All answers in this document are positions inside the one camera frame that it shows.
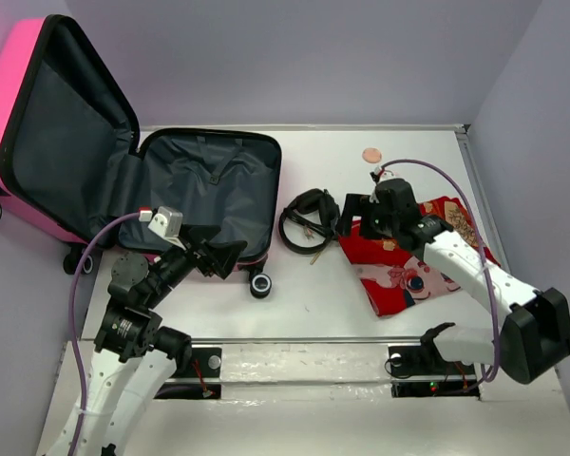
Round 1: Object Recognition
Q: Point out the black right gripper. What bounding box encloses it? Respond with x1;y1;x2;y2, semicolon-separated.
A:
335;193;399;240

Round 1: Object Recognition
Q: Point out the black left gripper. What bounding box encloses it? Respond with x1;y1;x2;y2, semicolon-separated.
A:
144;221;249;305

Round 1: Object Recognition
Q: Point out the pink round disc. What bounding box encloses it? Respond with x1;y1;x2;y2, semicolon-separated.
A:
362;147;382;163

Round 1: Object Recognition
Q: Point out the red cartoon cloth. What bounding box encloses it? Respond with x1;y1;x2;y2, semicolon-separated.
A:
339;196;478;317

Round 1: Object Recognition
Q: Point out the pink hard-shell suitcase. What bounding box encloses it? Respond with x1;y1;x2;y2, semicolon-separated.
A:
0;14;282;298

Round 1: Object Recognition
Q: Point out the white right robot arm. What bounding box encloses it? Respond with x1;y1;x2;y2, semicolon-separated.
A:
338;178;570;385

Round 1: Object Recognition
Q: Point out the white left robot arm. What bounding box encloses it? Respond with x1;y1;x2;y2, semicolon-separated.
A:
48;218;247;455

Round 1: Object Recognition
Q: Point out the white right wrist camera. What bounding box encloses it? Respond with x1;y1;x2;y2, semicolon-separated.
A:
370;166;396;185

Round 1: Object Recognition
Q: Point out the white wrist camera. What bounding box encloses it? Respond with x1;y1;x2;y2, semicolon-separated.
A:
148;206;182;246
370;166;396;185

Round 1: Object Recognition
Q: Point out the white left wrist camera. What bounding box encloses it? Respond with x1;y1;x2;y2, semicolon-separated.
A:
148;206;182;246

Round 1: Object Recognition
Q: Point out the aluminium table rail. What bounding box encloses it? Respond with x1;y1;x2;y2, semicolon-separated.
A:
448;128;511;274

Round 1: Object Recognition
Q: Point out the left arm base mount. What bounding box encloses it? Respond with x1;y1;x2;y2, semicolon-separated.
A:
155;346;222;400

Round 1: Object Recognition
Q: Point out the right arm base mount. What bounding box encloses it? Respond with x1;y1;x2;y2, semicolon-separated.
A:
384;345;481;398

